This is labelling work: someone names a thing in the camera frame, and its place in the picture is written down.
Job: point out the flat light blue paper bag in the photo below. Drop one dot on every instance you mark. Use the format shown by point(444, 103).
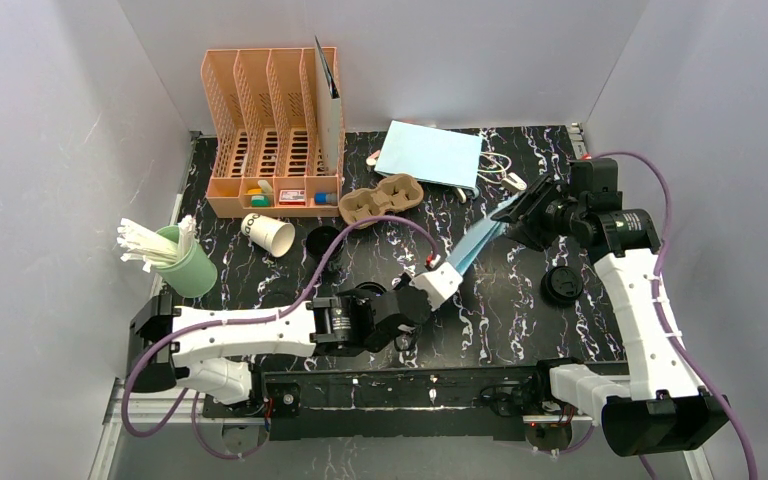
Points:
point(430, 155)

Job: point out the black base rail bar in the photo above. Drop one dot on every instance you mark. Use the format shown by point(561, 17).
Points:
point(484, 401)

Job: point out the white paper coffee cup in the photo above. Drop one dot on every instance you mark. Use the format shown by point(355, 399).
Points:
point(273, 235)

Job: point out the aluminium frame rail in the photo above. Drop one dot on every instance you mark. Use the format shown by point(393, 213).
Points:
point(145, 412)

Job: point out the green yellow small items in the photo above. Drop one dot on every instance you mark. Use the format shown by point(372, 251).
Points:
point(261, 195)

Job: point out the small red white box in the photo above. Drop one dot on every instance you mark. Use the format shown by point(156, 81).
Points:
point(292, 197)

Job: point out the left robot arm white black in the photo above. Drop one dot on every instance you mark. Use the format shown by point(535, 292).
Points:
point(204, 350)

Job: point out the black lid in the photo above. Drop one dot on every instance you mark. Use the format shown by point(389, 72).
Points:
point(561, 286)
point(279, 300)

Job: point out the blue cap small item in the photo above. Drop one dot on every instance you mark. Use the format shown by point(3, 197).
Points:
point(325, 198)

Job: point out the orange plastic file organizer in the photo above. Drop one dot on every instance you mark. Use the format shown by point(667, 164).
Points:
point(263, 105)

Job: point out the black cup with shiny contents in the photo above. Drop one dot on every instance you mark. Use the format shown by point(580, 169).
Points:
point(372, 287)

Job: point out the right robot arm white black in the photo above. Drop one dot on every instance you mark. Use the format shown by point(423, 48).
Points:
point(665, 406)

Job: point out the black lid right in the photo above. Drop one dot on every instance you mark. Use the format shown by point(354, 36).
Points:
point(561, 286)

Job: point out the black cup upright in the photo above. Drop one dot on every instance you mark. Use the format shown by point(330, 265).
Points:
point(317, 243)

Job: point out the black lid left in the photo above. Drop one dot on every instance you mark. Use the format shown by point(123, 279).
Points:
point(279, 300)

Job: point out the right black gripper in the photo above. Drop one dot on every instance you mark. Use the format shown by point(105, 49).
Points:
point(541, 211)

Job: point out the light blue paper bag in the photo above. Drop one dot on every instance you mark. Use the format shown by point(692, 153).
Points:
point(430, 155)
point(476, 238)

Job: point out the brown cardboard cup carrier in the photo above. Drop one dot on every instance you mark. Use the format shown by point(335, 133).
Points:
point(394, 194)

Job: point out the grey folder in organizer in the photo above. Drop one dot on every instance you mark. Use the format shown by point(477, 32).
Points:
point(329, 107)

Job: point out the green straw holder cup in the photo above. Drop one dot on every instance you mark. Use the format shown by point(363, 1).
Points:
point(192, 274)

